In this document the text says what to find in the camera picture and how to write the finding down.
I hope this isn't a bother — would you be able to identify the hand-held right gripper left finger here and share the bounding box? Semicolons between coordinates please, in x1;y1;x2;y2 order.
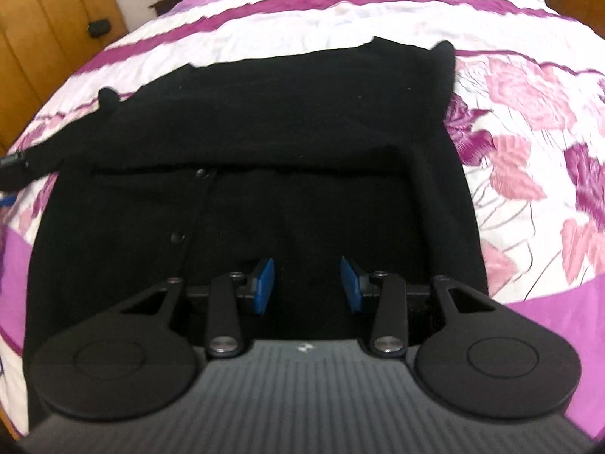
118;257;276;358

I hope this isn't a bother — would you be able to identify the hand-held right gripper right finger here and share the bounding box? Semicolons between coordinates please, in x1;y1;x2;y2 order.
339;255;498;358

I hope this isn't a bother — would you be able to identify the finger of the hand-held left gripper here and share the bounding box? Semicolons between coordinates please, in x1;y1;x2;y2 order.
0;150;26;174

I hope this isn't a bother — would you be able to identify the black button cardigan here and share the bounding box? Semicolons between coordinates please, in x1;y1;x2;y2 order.
19;40;490;433

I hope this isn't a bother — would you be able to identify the wooden wardrobe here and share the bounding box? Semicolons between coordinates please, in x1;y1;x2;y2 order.
0;0;129;119

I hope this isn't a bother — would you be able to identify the dark wooden nightstand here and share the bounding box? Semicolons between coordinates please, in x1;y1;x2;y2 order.
149;0;191;17

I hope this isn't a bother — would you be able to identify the purple floral bed cover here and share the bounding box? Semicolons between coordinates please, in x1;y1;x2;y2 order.
0;0;605;440

